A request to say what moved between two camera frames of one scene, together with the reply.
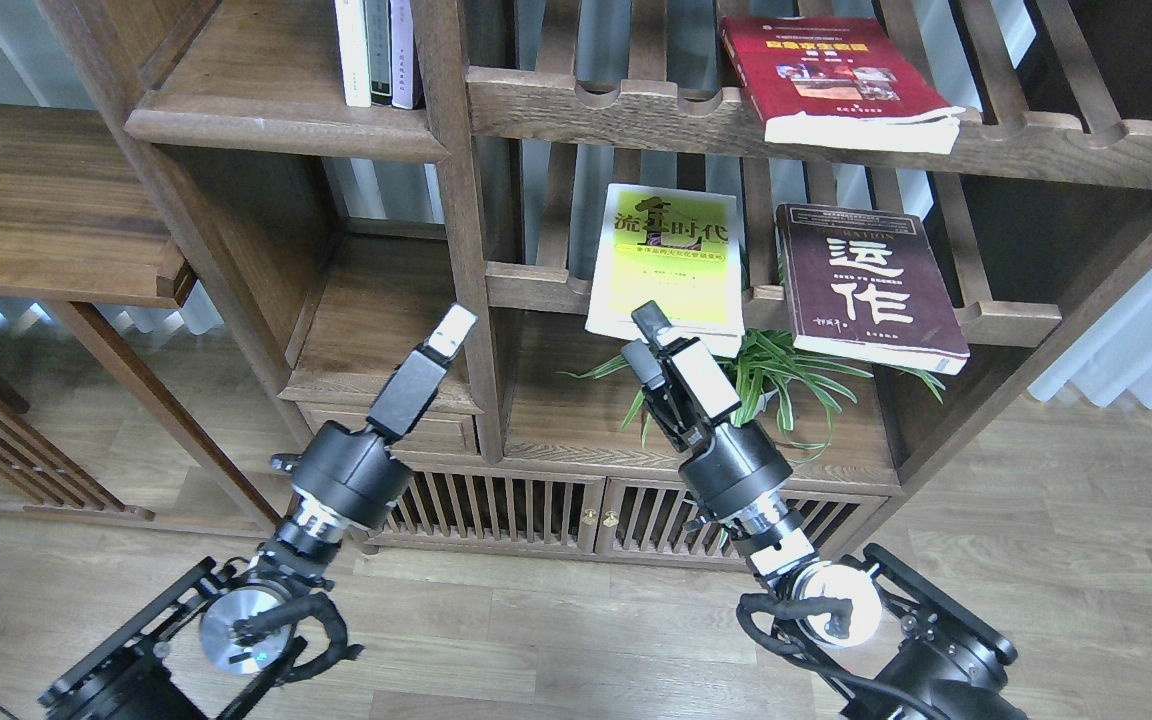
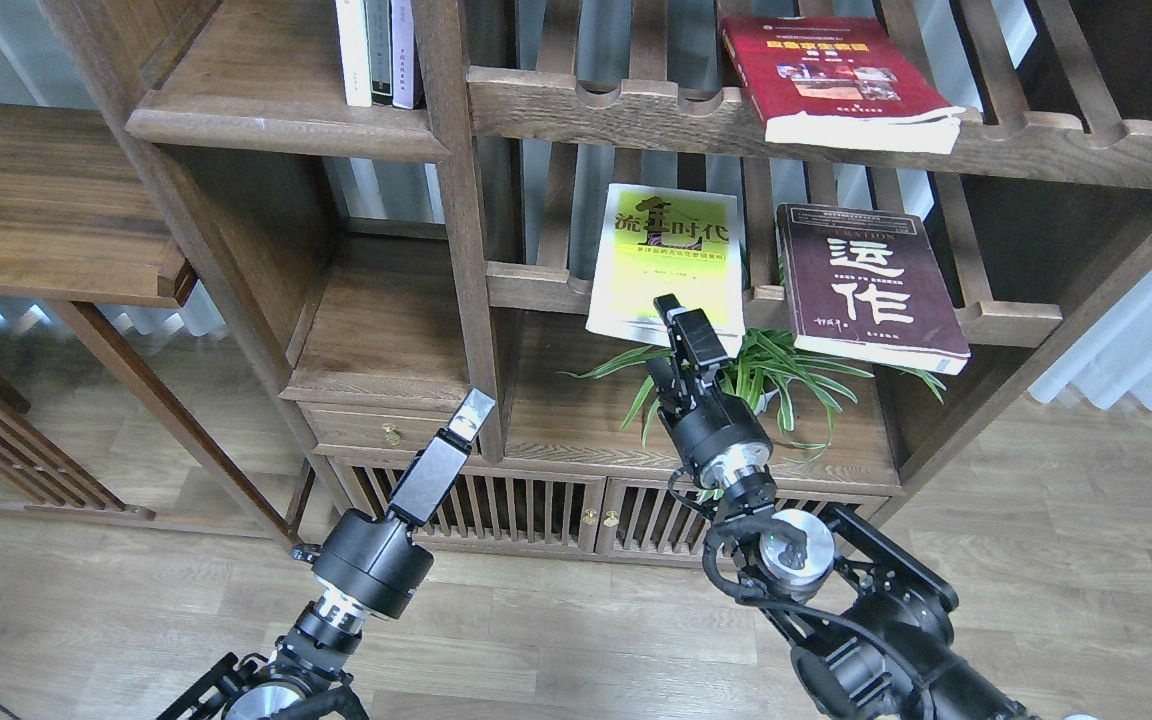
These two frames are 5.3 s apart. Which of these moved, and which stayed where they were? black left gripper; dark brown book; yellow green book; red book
Moved: black left gripper
Stayed: dark brown book; yellow green book; red book
